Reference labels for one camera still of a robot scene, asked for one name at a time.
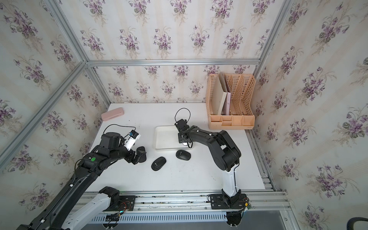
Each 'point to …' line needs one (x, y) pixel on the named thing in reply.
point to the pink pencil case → (112, 114)
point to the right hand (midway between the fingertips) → (186, 137)
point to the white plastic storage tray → (166, 137)
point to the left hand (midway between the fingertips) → (140, 148)
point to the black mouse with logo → (158, 163)
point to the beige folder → (219, 93)
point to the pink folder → (227, 108)
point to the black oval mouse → (183, 155)
